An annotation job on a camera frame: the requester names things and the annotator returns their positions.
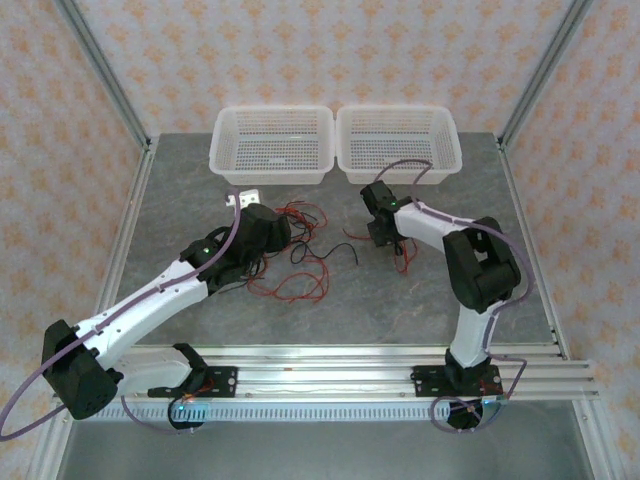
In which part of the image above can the red cable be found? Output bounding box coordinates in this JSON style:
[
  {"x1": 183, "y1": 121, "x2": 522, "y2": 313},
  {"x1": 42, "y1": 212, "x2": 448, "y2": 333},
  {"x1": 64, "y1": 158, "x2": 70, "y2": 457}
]
[
  {"x1": 342, "y1": 227, "x2": 420, "y2": 275},
  {"x1": 277, "y1": 199, "x2": 331, "y2": 236},
  {"x1": 247, "y1": 257, "x2": 332, "y2": 305}
]

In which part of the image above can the black cable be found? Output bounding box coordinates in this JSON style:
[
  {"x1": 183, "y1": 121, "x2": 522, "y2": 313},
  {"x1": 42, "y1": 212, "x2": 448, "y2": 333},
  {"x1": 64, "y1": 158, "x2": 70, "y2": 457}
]
[
  {"x1": 287, "y1": 209, "x2": 321, "y2": 251},
  {"x1": 244, "y1": 254, "x2": 271, "y2": 281},
  {"x1": 288, "y1": 241, "x2": 362, "y2": 267}
]

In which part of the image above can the black arm base housing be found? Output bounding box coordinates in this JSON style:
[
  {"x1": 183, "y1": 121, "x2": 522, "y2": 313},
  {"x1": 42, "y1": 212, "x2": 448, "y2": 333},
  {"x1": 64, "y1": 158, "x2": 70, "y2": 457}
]
[
  {"x1": 167, "y1": 398, "x2": 207, "y2": 432},
  {"x1": 444, "y1": 397, "x2": 503, "y2": 434}
]

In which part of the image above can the white perforated plastic basket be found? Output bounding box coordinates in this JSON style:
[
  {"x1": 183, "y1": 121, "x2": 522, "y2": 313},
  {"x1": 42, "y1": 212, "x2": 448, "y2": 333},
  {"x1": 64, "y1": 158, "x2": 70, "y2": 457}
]
[
  {"x1": 334, "y1": 104, "x2": 464, "y2": 186},
  {"x1": 208, "y1": 104, "x2": 335, "y2": 187}
]

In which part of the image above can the grey metal lower shelf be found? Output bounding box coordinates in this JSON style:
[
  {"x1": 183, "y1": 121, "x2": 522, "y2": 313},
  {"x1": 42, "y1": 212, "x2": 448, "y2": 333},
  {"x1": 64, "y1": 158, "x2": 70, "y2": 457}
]
[{"x1": 54, "y1": 404, "x2": 601, "y2": 480}]

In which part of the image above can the aluminium table side rail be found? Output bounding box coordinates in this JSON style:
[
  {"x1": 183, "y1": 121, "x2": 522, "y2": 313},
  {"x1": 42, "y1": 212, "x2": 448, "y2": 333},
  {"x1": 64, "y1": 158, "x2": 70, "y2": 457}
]
[
  {"x1": 79, "y1": 139, "x2": 161, "y2": 361},
  {"x1": 497, "y1": 139, "x2": 571, "y2": 361}
]

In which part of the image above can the aluminium mounting rail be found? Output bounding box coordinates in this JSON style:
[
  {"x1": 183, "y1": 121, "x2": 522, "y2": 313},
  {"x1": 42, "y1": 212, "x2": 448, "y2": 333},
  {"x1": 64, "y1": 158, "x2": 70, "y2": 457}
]
[{"x1": 52, "y1": 343, "x2": 599, "y2": 404}]

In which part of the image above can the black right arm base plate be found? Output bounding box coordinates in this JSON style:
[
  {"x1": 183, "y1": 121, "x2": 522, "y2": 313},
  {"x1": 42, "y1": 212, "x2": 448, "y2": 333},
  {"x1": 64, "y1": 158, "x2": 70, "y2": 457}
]
[{"x1": 412, "y1": 364, "x2": 502, "y2": 400}]

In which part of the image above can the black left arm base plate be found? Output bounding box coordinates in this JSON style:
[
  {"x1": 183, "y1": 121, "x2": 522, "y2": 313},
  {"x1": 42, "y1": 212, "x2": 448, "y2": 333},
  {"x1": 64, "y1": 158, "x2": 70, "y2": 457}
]
[{"x1": 148, "y1": 366, "x2": 239, "y2": 400}]

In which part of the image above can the grey slotted cable duct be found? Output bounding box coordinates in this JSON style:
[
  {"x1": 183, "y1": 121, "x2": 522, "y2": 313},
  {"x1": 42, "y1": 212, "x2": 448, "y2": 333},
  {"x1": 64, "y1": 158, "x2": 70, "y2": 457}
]
[{"x1": 73, "y1": 402, "x2": 504, "y2": 422}]

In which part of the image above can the aluminium frame post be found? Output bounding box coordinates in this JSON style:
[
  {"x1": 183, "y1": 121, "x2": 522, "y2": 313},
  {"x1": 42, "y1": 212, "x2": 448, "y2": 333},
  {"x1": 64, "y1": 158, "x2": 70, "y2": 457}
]
[
  {"x1": 53, "y1": 0, "x2": 154, "y2": 151},
  {"x1": 497, "y1": 0, "x2": 596, "y2": 149}
]

